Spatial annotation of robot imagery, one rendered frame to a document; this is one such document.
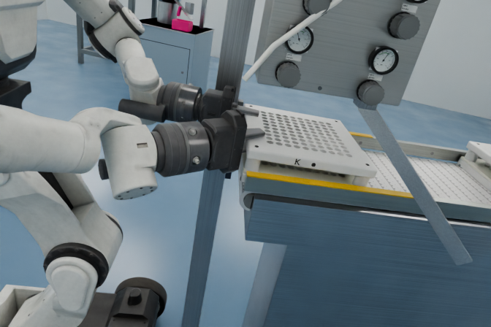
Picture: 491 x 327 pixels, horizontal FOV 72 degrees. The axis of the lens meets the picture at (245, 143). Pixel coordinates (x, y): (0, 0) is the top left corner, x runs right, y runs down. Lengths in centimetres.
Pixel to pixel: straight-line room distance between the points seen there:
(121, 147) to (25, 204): 37
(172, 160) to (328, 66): 27
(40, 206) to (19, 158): 43
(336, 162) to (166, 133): 31
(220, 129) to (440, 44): 552
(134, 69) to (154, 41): 255
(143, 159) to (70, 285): 46
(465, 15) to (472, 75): 89
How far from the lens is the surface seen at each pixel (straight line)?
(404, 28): 50
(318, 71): 50
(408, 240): 76
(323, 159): 63
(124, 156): 52
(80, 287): 91
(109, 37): 97
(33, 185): 79
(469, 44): 610
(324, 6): 46
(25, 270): 180
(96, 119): 49
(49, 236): 89
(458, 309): 106
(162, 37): 329
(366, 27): 51
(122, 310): 132
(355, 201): 66
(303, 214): 65
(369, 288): 90
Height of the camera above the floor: 126
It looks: 25 degrees down
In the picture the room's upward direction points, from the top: 11 degrees clockwise
